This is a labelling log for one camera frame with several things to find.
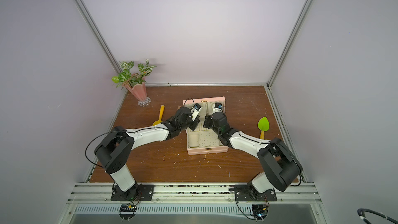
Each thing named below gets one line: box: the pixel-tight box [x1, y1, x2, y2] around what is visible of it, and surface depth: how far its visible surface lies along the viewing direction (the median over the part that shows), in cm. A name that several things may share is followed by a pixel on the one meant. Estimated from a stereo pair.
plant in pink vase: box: [111, 59, 158, 107], surface depth 96 cm
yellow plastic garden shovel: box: [152, 104, 165, 126], surface depth 103 cm
